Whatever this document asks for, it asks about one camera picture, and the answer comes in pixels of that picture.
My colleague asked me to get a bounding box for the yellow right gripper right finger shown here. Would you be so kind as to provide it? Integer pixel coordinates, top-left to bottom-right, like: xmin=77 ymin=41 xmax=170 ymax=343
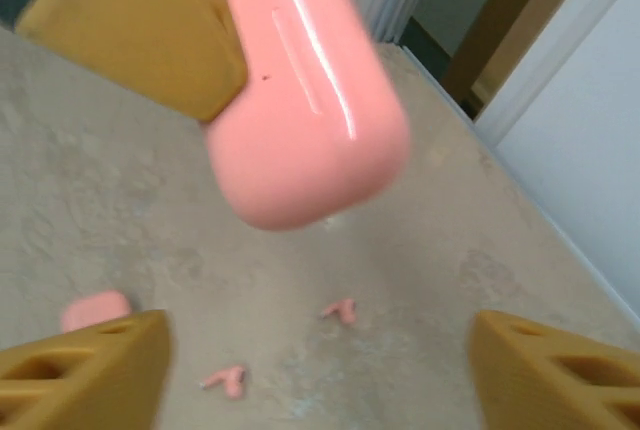
xmin=467 ymin=309 xmax=640 ymax=430

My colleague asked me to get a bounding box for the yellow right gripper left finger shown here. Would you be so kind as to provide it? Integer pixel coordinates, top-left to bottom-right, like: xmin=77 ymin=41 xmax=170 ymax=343
xmin=0 ymin=308 xmax=175 ymax=430

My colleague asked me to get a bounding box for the pink earbud charging case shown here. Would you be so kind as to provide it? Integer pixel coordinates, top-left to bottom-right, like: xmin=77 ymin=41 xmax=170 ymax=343
xmin=59 ymin=289 xmax=134 ymax=334
xmin=205 ymin=0 xmax=412 ymax=232

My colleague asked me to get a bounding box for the pink wireless earbud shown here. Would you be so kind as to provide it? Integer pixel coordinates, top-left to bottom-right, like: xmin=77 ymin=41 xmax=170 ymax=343
xmin=319 ymin=298 xmax=357 ymax=324
xmin=199 ymin=364 xmax=247 ymax=400

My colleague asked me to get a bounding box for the brown wooden door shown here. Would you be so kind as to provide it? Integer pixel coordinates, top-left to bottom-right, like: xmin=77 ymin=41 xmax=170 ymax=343
xmin=442 ymin=0 xmax=604 ymax=116

